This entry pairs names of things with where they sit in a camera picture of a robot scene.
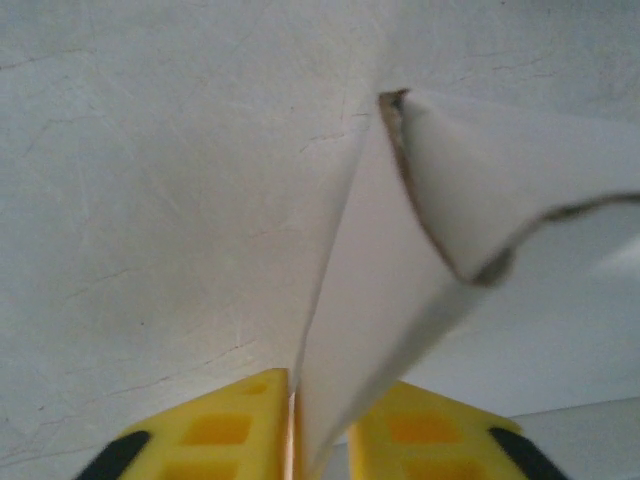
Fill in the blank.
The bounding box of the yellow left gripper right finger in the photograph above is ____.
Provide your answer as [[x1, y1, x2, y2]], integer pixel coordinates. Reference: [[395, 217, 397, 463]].
[[348, 380, 571, 480]]

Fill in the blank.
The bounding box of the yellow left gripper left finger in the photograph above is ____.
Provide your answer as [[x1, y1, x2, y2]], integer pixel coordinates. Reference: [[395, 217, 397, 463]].
[[74, 368, 292, 480]]

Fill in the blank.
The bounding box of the white paper box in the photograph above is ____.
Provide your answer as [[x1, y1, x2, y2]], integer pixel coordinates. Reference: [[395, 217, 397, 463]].
[[292, 87, 640, 480]]

